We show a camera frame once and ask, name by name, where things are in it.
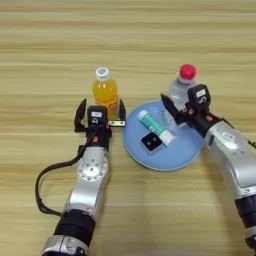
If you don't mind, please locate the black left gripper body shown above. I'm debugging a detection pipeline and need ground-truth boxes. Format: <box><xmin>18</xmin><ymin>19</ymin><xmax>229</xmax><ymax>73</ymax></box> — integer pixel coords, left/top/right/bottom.
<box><xmin>84</xmin><ymin>123</ymin><xmax>113</xmax><ymax>151</ymax></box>

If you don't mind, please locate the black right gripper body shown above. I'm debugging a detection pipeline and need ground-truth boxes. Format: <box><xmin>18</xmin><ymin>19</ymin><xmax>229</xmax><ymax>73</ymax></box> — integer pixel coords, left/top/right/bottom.
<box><xmin>181</xmin><ymin>104</ymin><xmax>223</xmax><ymax>138</ymax></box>

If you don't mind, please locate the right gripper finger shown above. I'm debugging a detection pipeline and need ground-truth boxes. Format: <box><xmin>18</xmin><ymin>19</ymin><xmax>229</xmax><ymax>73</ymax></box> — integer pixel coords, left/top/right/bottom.
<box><xmin>160</xmin><ymin>93</ymin><xmax>188</xmax><ymax>126</ymax></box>

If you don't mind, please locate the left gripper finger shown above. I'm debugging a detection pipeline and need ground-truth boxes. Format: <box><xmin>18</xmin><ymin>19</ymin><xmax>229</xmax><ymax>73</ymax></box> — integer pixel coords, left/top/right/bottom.
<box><xmin>107</xmin><ymin>98</ymin><xmax>127</xmax><ymax>128</ymax></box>
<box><xmin>73</xmin><ymin>98</ymin><xmax>88</xmax><ymax>133</ymax></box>

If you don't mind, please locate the clear red-capped water bottle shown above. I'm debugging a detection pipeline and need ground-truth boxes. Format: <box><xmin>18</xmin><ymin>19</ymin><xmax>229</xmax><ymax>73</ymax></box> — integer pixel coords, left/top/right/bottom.
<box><xmin>166</xmin><ymin>64</ymin><xmax>198</xmax><ymax>124</ymax></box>

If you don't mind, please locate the green and white glue stick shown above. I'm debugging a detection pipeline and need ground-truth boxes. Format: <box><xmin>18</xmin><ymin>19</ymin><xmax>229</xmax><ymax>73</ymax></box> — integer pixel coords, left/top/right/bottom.
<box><xmin>137</xmin><ymin>109</ymin><xmax>175</xmax><ymax>147</ymax></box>

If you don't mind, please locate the orange juice bottle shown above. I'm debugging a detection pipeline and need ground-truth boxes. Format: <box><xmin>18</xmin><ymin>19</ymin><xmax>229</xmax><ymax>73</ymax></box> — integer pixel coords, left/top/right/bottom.
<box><xmin>92</xmin><ymin>67</ymin><xmax>120</xmax><ymax>119</ymax></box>

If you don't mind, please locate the left gripper labelled black box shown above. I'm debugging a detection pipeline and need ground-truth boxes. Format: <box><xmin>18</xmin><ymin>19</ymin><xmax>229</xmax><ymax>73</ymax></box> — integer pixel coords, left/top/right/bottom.
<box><xmin>87</xmin><ymin>105</ymin><xmax>109</xmax><ymax>127</ymax></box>

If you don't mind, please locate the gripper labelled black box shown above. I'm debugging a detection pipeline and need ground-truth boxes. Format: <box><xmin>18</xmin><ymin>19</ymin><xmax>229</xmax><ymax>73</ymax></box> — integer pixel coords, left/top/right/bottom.
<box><xmin>186</xmin><ymin>83</ymin><xmax>212</xmax><ymax>108</ymax></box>
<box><xmin>87</xmin><ymin>105</ymin><xmax>109</xmax><ymax>127</ymax></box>

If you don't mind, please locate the right gripper labelled black box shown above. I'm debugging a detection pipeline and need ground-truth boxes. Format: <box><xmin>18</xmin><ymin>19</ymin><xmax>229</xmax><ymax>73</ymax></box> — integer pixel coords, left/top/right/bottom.
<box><xmin>186</xmin><ymin>83</ymin><xmax>212</xmax><ymax>108</ymax></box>

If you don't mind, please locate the small black square block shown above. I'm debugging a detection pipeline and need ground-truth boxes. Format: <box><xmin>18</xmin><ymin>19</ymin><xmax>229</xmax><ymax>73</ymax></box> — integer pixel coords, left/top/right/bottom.
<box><xmin>140</xmin><ymin>131</ymin><xmax>164</xmax><ymax>155</ymax></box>

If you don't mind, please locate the blue round plate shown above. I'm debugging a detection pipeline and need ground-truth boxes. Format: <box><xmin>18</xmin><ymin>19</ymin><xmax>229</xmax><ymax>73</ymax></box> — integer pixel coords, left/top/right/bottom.
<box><xmin>122</xmin><ymin>100</ymin><xmax>204</xmax><ymax>172</ymax></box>

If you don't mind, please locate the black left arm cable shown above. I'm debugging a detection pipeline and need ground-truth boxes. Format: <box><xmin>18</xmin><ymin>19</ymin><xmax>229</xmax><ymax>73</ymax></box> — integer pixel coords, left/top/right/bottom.
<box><xmin>34</xmin><ymin>143</ymin><xmax>88</xmax><ymax>218</ymax></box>

